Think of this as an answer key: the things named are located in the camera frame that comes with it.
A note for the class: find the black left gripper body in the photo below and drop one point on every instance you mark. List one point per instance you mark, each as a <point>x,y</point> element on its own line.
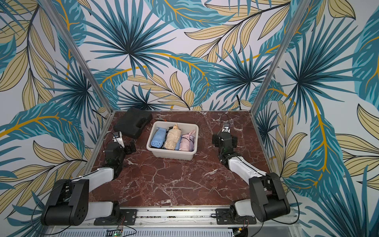
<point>127,150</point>

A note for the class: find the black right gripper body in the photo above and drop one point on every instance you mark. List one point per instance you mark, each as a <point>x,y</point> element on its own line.
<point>216,139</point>

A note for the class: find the light blue umbrella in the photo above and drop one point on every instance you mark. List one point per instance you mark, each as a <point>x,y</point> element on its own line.
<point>178,144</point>
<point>159,138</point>

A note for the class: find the pink umbrella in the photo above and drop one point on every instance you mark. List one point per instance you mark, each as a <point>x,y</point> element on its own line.
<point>187,142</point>

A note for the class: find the white plastic storage box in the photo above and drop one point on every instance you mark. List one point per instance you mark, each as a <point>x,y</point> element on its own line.
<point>172,154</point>

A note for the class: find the beige umbrella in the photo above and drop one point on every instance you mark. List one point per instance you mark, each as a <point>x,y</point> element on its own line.
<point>172,137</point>

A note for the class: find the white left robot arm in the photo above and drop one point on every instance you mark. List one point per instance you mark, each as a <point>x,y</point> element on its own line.
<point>69,205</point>

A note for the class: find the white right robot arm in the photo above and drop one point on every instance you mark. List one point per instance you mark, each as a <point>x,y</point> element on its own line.
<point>267,197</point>

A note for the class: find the green circuit board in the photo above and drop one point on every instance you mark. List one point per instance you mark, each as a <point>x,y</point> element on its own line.
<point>113,233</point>

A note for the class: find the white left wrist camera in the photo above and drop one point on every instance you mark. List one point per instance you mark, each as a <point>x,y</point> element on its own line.
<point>117,137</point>

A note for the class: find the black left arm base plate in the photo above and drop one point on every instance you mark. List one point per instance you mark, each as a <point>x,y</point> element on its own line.
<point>126,217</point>

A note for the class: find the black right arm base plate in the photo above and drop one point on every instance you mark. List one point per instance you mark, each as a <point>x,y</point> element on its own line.
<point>229,216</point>

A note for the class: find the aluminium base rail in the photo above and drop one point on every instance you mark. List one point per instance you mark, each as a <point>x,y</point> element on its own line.
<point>184,221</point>

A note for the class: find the left aluminium corner post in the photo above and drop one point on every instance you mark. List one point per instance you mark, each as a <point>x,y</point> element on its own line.
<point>72,46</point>

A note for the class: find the aluminium corner post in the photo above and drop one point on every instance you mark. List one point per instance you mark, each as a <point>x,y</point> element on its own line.
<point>72,46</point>
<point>296,20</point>

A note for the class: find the right aluminium corner post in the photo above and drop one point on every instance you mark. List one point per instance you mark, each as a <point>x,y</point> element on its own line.
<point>296,20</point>

